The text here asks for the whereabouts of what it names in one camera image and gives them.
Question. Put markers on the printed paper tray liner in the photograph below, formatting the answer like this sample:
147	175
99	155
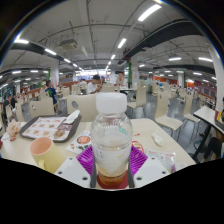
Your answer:
43	128

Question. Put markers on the flat round red coaster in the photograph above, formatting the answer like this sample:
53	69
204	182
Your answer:
113	186

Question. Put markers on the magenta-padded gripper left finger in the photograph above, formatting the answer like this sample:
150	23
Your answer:
71	170

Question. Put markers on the ceiling air conditioner unit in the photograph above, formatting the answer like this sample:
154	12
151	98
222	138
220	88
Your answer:
68	44

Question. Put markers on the pale yellow mug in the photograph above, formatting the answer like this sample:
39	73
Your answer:
46	156

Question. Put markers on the small crumpled white paper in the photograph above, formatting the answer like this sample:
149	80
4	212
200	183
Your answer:
157	138

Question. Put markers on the group of beige chairs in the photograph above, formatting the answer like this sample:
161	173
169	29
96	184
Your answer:
85	105

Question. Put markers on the group of ceiling lights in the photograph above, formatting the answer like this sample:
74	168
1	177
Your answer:
121	42

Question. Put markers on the clear white-capped drink bottle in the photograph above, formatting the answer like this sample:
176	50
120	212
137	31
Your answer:
111	140

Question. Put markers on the clear plastic bag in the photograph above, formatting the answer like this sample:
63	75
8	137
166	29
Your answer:
163	159

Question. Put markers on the crumpled white napkin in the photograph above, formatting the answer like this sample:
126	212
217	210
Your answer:
71	117

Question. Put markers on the crumpled food wrapper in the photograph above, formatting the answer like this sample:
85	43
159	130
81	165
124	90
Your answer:
14	130

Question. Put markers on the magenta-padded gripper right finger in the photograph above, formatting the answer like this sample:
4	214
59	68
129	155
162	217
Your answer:
151	170

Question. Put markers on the person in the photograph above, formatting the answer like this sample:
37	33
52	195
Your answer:
93	86
121	80
8	105
51	91

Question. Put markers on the beige side table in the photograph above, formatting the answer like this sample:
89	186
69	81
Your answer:
208	115

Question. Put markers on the dark food tray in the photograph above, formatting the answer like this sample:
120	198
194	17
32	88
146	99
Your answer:
76	130

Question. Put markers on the red sauce packet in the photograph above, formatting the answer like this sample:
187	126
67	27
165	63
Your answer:
137	146

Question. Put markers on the colourful printed sticker sheet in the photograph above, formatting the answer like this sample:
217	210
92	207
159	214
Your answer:
78	141

